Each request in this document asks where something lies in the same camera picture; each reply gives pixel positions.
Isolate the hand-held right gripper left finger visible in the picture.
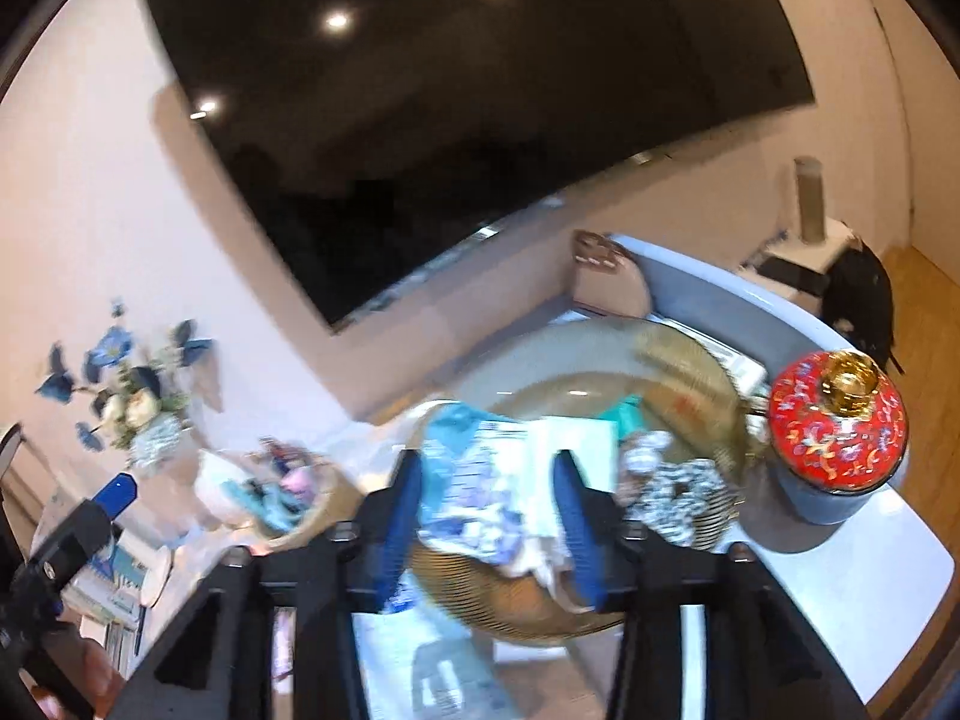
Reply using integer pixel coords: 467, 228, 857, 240
112, 448, 425, 720

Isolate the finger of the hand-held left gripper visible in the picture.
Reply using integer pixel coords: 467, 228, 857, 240
15, 471, 140, 601

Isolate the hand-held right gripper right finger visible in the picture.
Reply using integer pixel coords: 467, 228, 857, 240
551, 448, 875, 720

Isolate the white purple printed plastic packet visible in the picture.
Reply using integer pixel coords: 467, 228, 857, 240
416, 401, 575, 616

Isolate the golden wire basket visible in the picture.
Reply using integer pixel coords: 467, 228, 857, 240
401, 315, 773, 642

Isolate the books and leaflets stand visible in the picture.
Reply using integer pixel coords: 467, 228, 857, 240
67, 540, 158, 661

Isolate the blue white flower bouquet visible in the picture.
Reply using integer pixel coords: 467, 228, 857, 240
36, 300, 218, 473

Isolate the black white patterned scrunchie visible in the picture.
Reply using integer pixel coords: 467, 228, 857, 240
622, 456, 742, 542

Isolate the pink cushion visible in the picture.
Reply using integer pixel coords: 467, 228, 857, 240
570, 231, 653, 316

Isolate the red lidded ceramic jar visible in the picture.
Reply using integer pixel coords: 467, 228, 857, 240
766, 349, 910, 526

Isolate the white small cabinet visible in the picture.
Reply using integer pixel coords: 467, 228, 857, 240
739, 217, 856, 302

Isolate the black backpack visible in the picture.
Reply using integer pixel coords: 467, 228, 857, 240
821, 240, 905, 372

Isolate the grey cylinder speaker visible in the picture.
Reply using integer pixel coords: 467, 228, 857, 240
793, 156, 826, 245

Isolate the black wall television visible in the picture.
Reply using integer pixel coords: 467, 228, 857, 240
141, 0, 817, 331

